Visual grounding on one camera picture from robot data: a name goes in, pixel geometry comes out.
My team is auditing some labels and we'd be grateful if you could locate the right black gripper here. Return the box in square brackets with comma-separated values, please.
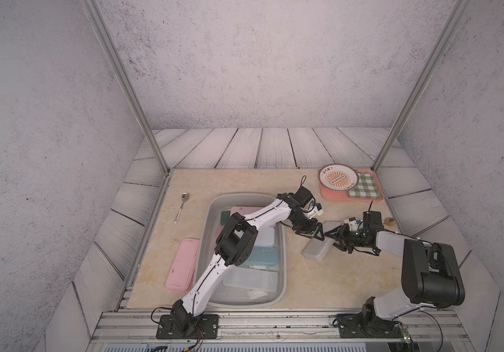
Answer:
[325, 224, 369, 254]

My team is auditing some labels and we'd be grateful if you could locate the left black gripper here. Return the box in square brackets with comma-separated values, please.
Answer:
[289, 210, 327, 240]

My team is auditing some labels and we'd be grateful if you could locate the light blue pencil case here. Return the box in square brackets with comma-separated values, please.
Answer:
[254, 227, 275, 247]

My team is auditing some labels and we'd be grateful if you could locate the teal pencil case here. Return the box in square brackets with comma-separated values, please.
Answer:
[244, 246, 279, 267]

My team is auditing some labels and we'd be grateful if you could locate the pink pencil case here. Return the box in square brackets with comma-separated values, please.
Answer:
[230, 206, 262, 216]

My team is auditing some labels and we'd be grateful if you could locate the grey plastic storage box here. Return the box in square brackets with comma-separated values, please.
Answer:
[194, 194, 290, 309]

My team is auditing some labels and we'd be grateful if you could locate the dark green pencil case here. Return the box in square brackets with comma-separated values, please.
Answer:
[220, 211, 231, 227]

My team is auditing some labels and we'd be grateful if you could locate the gold spoon dark handle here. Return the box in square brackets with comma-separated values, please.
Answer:
[382, 217, 396, 227]

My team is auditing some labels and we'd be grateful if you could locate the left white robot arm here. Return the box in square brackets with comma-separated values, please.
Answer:
[171, 186, 324, 334]

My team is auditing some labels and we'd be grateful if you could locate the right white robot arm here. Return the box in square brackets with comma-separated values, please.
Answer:
[323, 211, 465, 334]

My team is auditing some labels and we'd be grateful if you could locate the pink tray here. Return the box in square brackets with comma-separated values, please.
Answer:
[320, 169, 384, 201]

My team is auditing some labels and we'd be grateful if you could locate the green checkered cloth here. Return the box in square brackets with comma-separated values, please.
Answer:
[347, 172, 383, 199]

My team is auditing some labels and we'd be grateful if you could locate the round patterned plate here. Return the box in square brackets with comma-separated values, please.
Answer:
[319, 164, 360, 192]

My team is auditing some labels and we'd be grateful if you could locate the silver spoon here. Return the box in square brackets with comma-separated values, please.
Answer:
[174, 192, 190, 224]

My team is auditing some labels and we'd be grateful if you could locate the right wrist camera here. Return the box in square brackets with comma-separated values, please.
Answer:
[344, 217, 363, 233]

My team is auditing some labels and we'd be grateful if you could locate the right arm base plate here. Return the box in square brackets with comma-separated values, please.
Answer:
[332, 312, 404, 339]

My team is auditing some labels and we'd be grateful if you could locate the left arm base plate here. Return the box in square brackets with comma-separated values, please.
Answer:
[156, 315, 220, 340]

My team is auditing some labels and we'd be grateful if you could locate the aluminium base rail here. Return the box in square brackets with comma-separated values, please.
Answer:
[87, 308, 475, 351]

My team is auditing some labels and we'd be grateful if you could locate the right aluminium frame post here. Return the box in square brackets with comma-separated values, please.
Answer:
[371, 0, 472, 172]

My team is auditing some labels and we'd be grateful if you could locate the aluminium frame post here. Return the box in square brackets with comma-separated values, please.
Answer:
[81, 0, 170, 174]
[371, 0, 472, 172]

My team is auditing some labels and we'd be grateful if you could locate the left aluminium frame post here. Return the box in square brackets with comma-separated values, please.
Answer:
[81, 0, 170, 174]

